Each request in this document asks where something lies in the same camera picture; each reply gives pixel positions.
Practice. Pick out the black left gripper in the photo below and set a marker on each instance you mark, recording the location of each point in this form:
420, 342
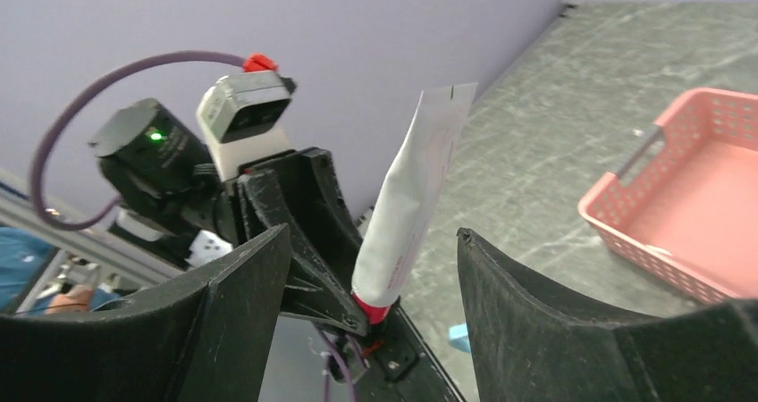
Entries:
300, 189

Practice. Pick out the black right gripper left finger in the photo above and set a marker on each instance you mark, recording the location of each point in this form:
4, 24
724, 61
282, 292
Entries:
204, 335

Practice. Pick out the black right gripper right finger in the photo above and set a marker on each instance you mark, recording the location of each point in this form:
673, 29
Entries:
534, 339

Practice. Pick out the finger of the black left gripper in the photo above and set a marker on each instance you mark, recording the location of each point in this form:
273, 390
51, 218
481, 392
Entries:
401, 366

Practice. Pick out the white red-capped toothpaste tube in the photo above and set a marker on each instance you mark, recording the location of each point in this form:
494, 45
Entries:
408, 197

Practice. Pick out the light blue white mug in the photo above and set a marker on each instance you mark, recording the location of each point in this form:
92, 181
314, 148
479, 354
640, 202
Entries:
458, 337

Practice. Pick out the pink plastic basket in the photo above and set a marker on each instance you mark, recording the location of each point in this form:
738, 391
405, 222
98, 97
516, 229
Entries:
683, 205

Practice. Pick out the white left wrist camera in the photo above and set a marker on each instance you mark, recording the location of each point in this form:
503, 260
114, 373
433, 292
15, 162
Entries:
239, 115

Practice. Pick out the aluminium side rail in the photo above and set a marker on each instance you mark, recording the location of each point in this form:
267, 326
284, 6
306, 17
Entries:
152, 275

